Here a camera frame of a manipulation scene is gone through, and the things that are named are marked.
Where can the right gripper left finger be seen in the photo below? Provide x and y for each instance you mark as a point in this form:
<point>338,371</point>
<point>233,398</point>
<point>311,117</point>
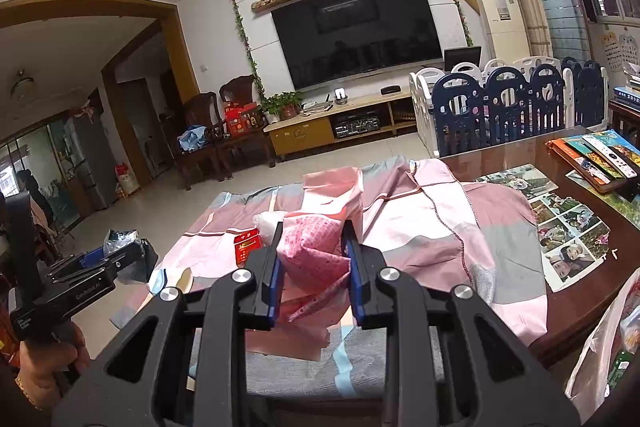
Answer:
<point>260,307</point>

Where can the dark wooden table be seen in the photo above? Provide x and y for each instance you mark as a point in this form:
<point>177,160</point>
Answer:
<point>588,249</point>

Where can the white blue paper cup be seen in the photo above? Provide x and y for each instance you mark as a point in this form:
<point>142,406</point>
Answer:
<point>161,279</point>

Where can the white standing air conditioner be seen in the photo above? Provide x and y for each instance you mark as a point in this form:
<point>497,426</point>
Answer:
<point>505,29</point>

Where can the large black television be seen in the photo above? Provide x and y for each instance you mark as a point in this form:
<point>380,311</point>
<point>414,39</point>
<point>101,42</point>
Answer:
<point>324,40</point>

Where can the white crumpled plastic bag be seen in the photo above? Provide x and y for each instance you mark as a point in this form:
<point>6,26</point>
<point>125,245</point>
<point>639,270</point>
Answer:
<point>266,223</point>

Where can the person's left hand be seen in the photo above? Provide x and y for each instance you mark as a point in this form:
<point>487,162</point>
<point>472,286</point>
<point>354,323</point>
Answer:
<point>40,362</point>

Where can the pink plastic bag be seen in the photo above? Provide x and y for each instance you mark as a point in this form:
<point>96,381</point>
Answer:
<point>314,294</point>

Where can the dark wooden armchair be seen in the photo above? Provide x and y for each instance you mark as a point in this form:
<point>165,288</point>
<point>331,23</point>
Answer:
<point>197,134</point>

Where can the grey plastic bag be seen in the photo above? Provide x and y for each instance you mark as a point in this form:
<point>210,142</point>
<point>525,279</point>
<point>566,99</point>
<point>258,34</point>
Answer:
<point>132,256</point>

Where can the red cigarette box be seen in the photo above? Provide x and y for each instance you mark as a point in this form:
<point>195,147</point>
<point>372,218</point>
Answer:
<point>244,244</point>

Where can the white plastic trash bag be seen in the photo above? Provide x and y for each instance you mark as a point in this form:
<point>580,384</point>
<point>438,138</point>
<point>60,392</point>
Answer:
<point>607,353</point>

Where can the pink plaid bed sheet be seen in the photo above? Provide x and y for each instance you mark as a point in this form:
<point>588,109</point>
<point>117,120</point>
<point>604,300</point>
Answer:
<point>426,223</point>

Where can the navy white baby fence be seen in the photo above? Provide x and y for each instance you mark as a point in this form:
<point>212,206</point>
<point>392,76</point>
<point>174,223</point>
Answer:
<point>470,107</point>

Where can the red gift box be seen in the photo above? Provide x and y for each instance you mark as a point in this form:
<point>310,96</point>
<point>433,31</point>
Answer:
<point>242,119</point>

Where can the wooden TV cabinet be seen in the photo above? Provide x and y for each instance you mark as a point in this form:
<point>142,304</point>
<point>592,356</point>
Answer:
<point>366,118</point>

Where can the potted green plant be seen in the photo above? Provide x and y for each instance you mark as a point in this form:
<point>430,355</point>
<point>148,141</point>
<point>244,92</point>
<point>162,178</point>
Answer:
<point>284,105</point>

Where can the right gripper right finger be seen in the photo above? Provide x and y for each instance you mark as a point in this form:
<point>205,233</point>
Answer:
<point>370,307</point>

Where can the stack of books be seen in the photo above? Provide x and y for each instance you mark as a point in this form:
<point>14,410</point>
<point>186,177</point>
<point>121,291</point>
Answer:
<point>605,160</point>

